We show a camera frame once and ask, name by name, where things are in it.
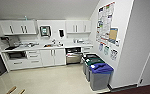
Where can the grey bin green lid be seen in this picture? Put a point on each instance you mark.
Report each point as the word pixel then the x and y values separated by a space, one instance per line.
pixel 92 61

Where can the white base cabinet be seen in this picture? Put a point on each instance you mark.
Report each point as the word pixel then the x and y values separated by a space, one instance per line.
pixel 52 56

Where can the black built-in microwave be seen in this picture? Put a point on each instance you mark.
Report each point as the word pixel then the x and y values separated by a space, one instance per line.
pixel 16 55

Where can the stainless steel dishwasher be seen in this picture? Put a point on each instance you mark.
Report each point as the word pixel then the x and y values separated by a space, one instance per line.
pixel 73 58

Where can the large colourful wall poster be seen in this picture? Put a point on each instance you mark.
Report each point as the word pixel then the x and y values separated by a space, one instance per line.
pixel 104 20

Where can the blue spray bottle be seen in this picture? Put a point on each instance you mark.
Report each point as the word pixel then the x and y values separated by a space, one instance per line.
pixel 25 18

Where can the tan paper sheet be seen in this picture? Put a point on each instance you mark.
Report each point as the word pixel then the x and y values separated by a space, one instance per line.
pixel 113 35

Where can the steel paper towel dispenser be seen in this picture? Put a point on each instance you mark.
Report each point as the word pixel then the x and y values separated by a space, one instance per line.
pixel 45 31

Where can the chrome faucet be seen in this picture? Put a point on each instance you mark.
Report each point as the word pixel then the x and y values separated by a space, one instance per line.
pixel 52 41

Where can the grey bin blue lid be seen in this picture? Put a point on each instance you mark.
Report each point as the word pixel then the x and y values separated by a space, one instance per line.
pixel 100 76

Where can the black soap dispenser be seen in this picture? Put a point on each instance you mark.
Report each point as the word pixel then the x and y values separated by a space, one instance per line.
pixel 61 33

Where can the white wall cabinet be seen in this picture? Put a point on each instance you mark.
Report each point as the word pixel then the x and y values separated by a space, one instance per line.
pixel 77 26
pixel 19 27

